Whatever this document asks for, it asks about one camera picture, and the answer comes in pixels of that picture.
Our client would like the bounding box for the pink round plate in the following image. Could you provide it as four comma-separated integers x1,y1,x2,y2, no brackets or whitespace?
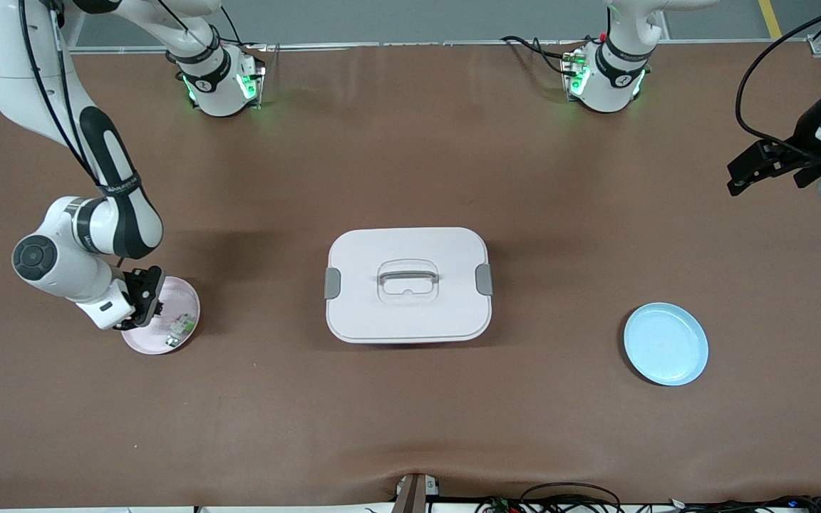
122,276,202,356

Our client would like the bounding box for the table edge clamp bracket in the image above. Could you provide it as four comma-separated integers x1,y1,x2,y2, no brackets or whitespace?
391,473,441,513

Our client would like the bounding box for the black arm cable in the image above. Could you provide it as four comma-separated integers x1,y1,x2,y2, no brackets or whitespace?
19,0,101,182
735,0,821,147

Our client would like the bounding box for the brown table cover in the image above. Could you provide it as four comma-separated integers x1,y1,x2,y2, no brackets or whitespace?
0,39,821,510

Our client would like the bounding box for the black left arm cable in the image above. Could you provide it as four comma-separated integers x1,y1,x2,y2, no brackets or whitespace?
735,0,821,147

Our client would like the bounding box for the light blue round plate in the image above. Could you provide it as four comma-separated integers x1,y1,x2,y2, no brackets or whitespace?
623,302,709,387

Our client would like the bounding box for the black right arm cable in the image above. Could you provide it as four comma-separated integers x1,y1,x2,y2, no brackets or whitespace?
19,0,101,182

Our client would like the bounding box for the black base cable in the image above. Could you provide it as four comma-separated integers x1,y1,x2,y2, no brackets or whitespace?
215,7,269,51
502,34,582,78

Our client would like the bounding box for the green and white switch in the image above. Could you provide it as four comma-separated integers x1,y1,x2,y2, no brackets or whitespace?
165,312,197,350

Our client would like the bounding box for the black cable bundle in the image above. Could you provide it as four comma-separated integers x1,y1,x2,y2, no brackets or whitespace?
475,482,821,513

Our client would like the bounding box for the silver table edge rail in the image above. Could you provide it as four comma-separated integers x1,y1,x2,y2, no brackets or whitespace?
68,39,814,54

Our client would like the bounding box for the white lidded storage box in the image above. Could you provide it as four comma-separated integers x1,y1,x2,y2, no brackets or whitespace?
324,227,495,345

